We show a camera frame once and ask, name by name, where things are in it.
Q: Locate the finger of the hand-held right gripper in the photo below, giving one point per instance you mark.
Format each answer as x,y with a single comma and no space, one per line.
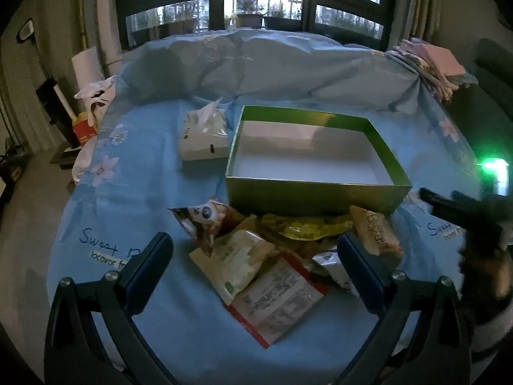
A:
441,205
479,216

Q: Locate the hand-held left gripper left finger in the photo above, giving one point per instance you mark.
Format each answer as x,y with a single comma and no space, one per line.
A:
150,264

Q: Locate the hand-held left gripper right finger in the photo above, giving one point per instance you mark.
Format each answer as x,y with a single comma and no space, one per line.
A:
360,272

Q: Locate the silver white snack packet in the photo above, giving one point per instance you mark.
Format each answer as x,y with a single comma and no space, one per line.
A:
330,266

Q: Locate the beige brown-print snack packet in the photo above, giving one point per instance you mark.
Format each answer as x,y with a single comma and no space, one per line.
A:
374,232

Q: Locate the orange cartoon-eye snack packet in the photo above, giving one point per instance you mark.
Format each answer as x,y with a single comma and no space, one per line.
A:
204,218

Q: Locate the cream green-label snack packet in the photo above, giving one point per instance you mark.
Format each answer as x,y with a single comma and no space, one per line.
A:
236,260

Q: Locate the green cardboard box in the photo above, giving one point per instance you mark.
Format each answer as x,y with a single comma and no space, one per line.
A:
316,196

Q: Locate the red-edged clear snack packet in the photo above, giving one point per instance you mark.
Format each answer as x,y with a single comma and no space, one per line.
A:
276,300

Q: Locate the blue floral bedsheet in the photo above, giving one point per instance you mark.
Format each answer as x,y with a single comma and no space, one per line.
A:
140,192

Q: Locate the dark green sofa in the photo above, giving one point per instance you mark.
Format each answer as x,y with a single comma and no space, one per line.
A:
493,100

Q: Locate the white tissue pack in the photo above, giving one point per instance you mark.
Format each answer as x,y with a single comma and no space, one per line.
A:
202,140

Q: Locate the stack of folded pink cloths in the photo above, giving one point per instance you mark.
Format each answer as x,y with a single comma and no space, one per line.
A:
439,62

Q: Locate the red carton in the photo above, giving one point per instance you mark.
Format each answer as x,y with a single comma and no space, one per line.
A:
85,130

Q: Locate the white plastic bag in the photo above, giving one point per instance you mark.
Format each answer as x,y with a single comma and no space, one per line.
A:
98,92

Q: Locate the black cabinet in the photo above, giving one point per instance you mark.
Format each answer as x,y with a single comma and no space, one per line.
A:
54,108

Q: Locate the beige curtain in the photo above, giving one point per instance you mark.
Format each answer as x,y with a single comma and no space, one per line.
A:
100,12
417,4

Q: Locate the white paper roll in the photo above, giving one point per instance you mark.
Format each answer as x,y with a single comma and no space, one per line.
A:
87,66

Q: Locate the light blue duvet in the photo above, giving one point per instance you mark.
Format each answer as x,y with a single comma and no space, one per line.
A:
260,64

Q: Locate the potted plant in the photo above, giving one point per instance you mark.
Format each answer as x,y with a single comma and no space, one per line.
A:
280,18
249,14

